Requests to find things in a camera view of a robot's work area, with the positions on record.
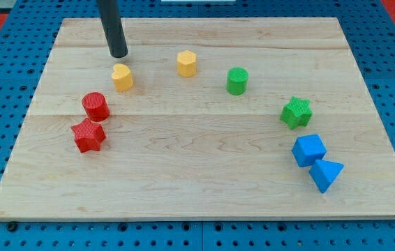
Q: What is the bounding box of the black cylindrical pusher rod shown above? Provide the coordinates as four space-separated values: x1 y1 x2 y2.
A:
96 0 128 58

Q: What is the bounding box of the green cylinder block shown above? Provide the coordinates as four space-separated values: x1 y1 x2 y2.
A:
226 67 248 96

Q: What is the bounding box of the green star block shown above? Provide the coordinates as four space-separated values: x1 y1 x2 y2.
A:
280 96 313 130

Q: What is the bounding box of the blue triangle block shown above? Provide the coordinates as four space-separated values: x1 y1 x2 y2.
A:
309 160 344 194

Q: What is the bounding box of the yellow hexagon block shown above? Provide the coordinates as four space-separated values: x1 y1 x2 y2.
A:
177 50 197 77

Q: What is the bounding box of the light wooden board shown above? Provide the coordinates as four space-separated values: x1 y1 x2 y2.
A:
0 17 395 222

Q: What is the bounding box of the yellow heart block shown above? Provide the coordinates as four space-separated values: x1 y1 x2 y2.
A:
111 63 134 92

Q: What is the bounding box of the red cylinder block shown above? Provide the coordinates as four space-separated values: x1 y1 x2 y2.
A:
82 92 110 122

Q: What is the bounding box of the red star block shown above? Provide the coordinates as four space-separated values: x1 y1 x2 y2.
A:
70 118 106 153

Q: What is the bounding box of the blue cube block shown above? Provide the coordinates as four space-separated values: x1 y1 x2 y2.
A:
292 134 327 167

